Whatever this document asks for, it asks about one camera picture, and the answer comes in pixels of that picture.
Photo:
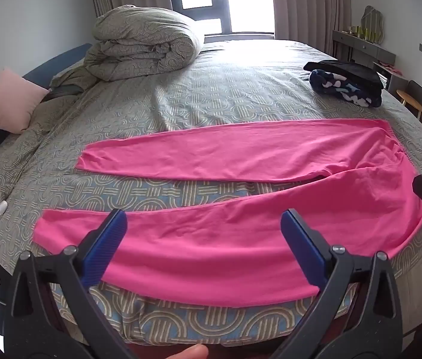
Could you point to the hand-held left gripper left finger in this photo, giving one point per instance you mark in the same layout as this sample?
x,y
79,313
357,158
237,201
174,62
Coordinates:
x,y
110,239

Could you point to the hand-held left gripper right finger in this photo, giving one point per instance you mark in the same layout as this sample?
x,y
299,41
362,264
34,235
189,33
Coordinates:
x,y
299,243

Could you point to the pink pants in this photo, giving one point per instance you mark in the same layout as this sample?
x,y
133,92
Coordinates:
x,y
233,254

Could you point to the person's left hand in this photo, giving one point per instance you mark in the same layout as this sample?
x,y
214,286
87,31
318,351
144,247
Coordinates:
x,y
192,352

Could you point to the grey chair with wooden seat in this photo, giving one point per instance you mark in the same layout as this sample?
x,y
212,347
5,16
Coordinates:
x,y
418,95

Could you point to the small white device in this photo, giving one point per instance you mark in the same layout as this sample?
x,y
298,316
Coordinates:
x,y
3,207

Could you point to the navy patterned fleece blanket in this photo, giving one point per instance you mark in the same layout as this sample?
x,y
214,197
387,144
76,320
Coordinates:
x,y
345,88

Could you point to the black folded garment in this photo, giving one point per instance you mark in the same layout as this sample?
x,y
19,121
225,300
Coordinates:
x,y
353,69

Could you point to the bed with patterned sheet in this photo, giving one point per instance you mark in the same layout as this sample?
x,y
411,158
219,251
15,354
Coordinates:
x,y
233,89

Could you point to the grey dresser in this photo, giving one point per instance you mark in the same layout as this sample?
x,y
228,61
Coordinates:
x,y
364,48

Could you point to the pink pillow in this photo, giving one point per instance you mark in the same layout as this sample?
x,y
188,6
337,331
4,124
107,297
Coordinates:
x,y
8,101

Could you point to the green glass bottles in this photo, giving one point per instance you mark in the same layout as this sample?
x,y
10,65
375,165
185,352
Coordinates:
x,y
370,34

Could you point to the blue upholstered headboard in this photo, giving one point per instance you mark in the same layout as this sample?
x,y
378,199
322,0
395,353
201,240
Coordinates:
x,y
40,71

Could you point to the wavy edged mirror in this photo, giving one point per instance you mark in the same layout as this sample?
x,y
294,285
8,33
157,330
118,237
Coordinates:
x,y
373,20

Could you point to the folded patterned duvet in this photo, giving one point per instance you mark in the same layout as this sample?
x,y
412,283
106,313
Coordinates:
x,y
139,41

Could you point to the dark framed window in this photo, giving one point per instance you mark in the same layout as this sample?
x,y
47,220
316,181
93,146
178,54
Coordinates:
x,y
226,0

